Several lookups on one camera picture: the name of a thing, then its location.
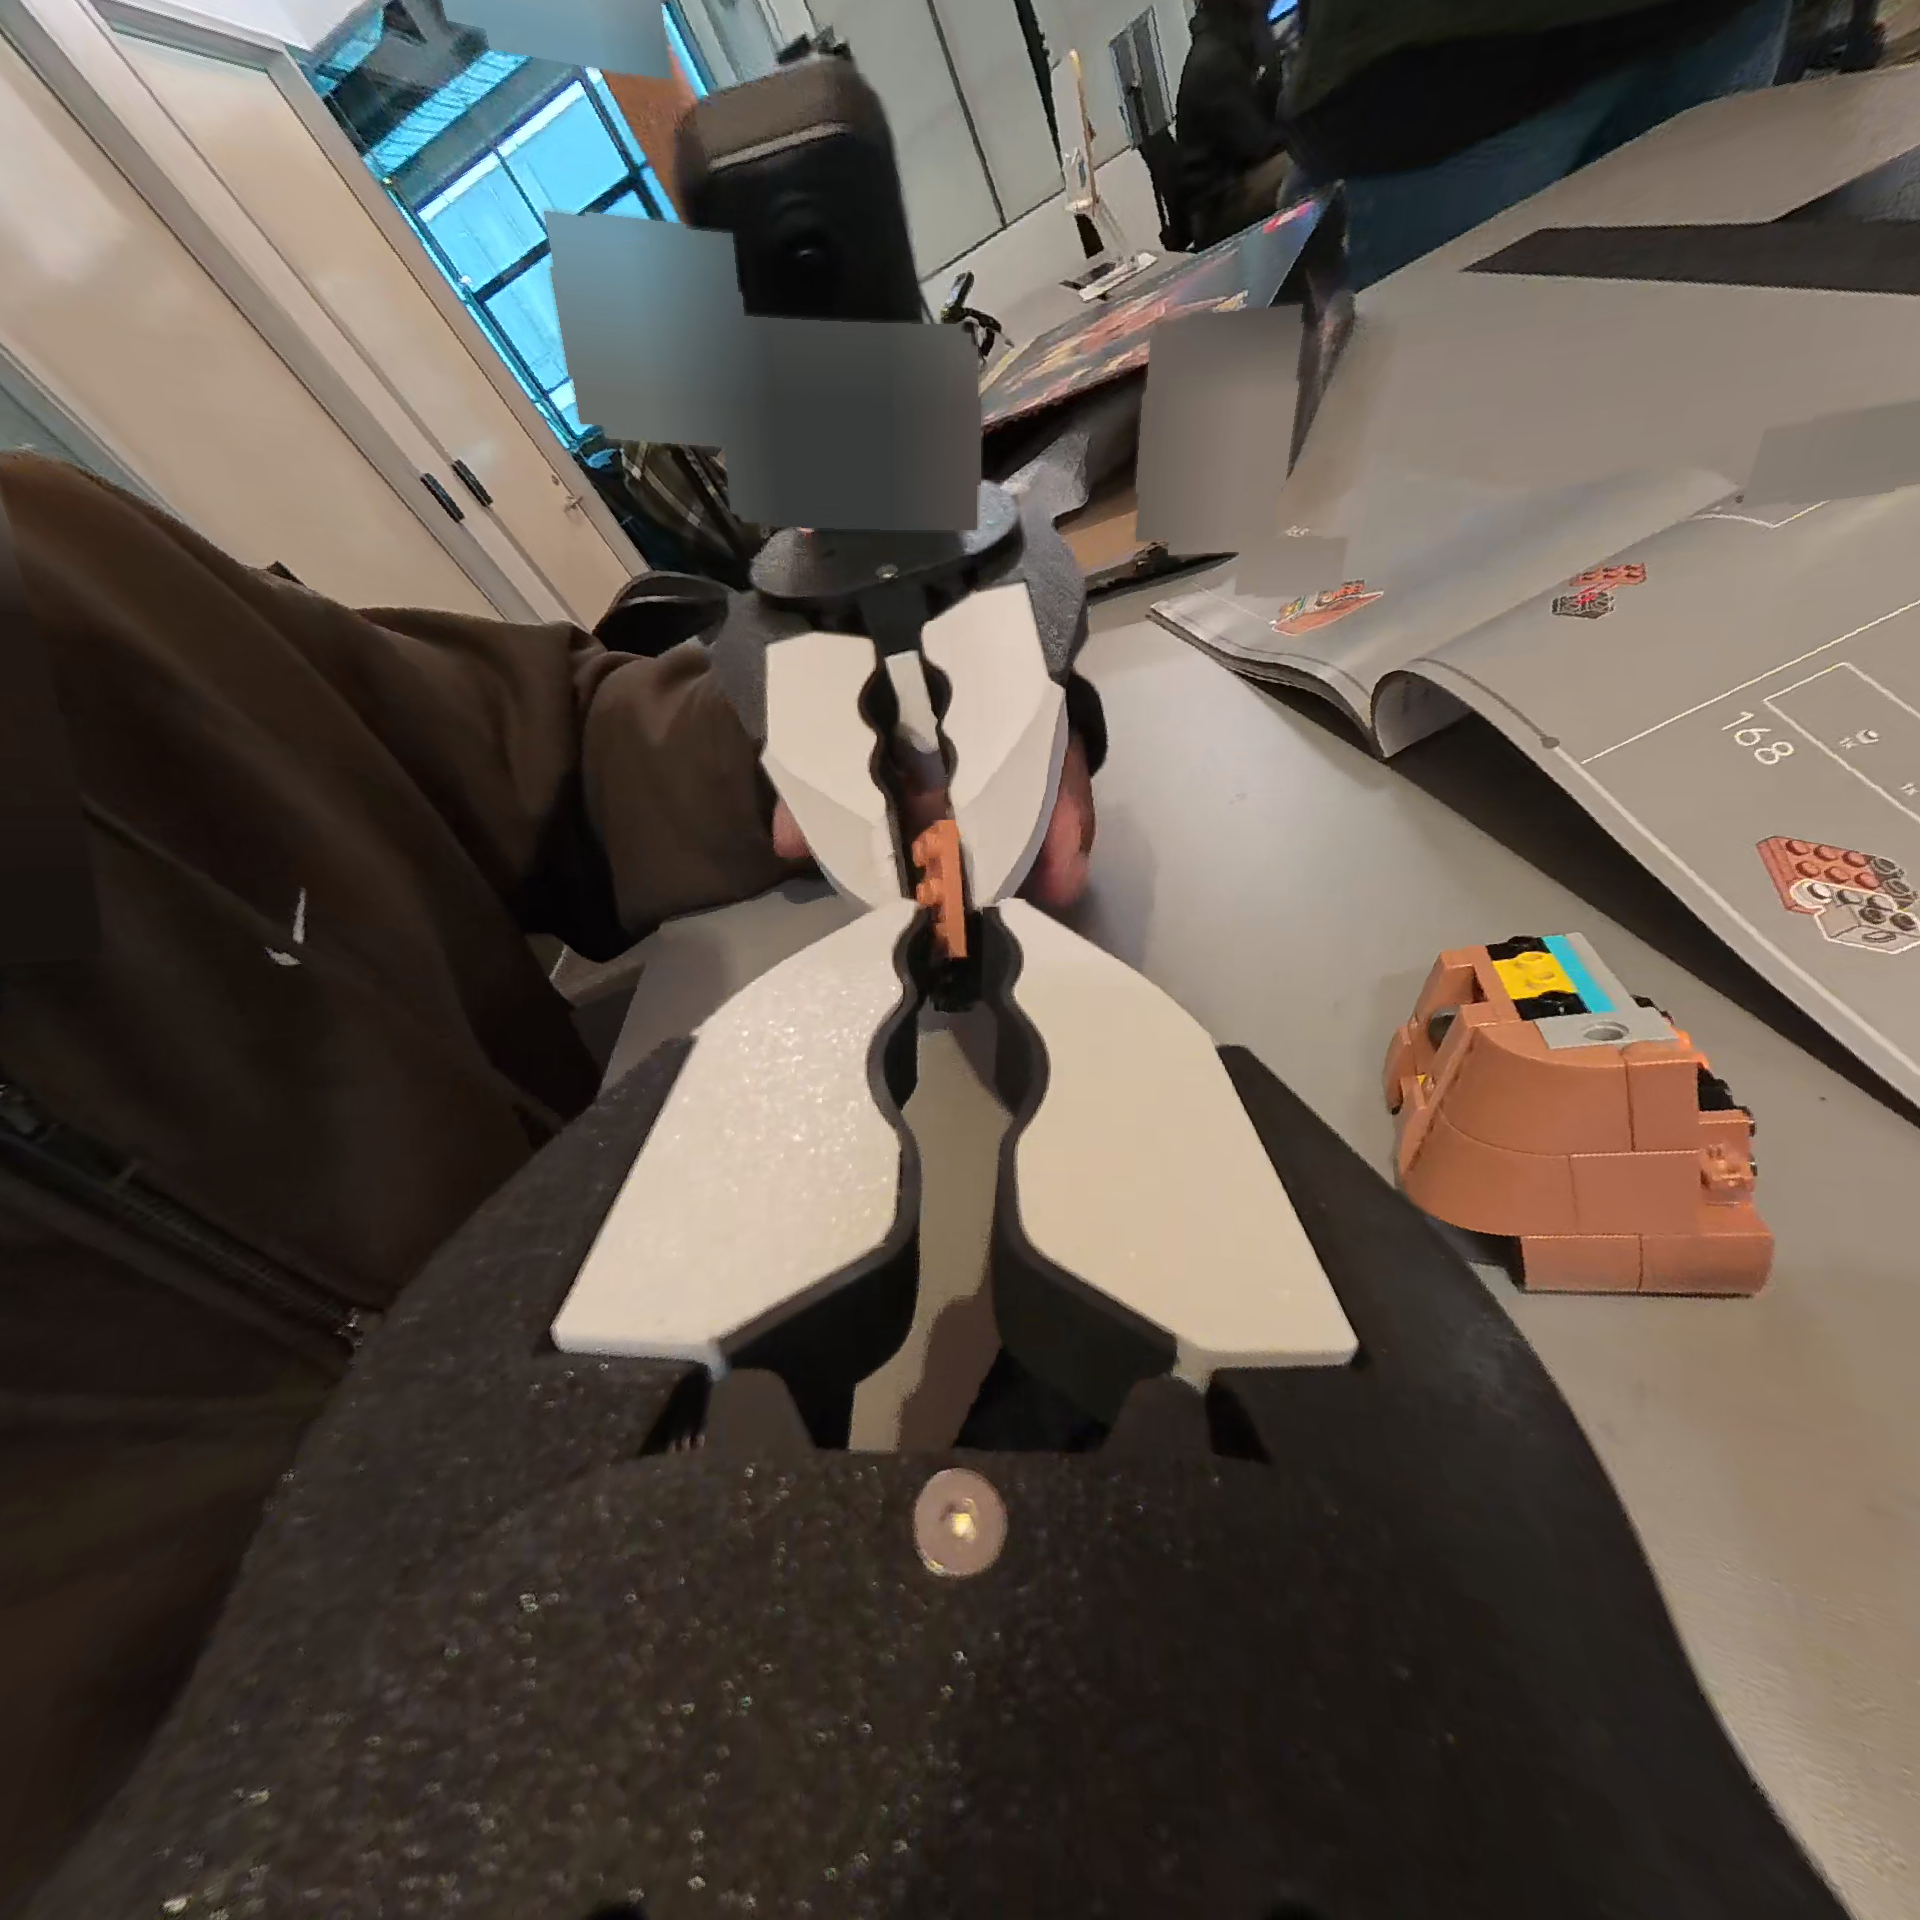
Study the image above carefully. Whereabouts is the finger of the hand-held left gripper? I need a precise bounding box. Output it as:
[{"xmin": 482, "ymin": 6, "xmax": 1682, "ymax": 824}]
[
  {"xmin": 762, "ymin": 634, "xmax": 921, "ymax": 905},
  {"xmin": 920, "ymin": 585, "xmax": 1073, "ymax": 905}
]

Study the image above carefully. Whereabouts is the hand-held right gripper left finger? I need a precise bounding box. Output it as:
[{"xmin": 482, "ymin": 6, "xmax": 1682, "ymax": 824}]
[{"xmin": 548, "ymin": 896, "xmax": 916, "ymax": 1366}]

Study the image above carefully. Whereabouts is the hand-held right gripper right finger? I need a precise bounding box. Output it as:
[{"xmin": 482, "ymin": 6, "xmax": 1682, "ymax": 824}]
[{"xmin": 988, "ymin": 893, "xmax": 1362, "ymax": 1374}]

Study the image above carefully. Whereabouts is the brown brick plate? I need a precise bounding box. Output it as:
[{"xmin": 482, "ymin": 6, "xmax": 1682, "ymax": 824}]
[{"xmin": 906, "ymin": 817, "xmax": 972, "ymax": 963}]

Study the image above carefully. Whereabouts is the brown brick model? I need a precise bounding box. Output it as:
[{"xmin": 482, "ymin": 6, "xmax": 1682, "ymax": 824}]
[{"xmin": 1380, "ymin": 931, "xmax": 1776, "ymax": 1296}]

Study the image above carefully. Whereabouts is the person's left forearm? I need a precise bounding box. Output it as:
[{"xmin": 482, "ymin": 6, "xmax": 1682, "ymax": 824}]
[{"xmin": 359, "ymin": 598, "xmax": 785, "ymax": 963}]

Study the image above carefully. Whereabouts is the grey desk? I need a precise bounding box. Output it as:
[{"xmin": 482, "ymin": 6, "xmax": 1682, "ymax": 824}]
[{"xmin": 599, "ymin": 67, "xmax": 1920, "ymax": 1920}]

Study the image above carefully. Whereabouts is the person's left hand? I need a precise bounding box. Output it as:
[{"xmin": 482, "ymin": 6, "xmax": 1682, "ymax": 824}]
[{"xmin": 1031, "ymin": 748, "xmax": 1107, "ymax": 913}]

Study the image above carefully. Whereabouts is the grey plastic bag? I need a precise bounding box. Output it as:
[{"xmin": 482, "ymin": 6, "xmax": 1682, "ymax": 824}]
[{"xmin": 983, "ymin": 402, "xmax": 1151, "ymax": 530}]

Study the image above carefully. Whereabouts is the hanging plaid coat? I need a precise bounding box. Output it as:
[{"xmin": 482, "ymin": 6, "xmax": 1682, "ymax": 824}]
[{"xmin": 591, "ymin": 433, "xmax": 747, "ymax": 570}]

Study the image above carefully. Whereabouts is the white monitor stand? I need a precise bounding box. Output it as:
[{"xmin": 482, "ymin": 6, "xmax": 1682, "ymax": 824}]
[{"xmin": 1054, "ymin": 42, "xmax": 1161, "ymax": 291}]

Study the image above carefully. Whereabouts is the colourful toy set box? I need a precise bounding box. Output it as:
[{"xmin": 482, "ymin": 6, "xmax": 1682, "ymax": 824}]
[{"xmin": 977, "ymin": 188, "xmax": 1361, "ymax": 484}]

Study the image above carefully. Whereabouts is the person's brown jacket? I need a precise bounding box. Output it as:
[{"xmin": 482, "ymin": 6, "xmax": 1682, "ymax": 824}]
[{"xmin": 0, "ymin": 450, "xmax": 782, "ymax": 1920}]

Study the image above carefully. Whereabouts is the white double door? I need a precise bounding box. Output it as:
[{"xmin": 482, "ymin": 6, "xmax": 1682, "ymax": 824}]
[{"xmin": 0, "ymin": 0, "xmax": 650, "ymax": 620}]

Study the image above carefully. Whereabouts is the grey instruction booklet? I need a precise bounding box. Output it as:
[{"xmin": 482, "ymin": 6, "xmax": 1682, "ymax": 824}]
[{"xmin": 1151, "ymin": 478, "xmax": 1920, "ymax": 1125}]

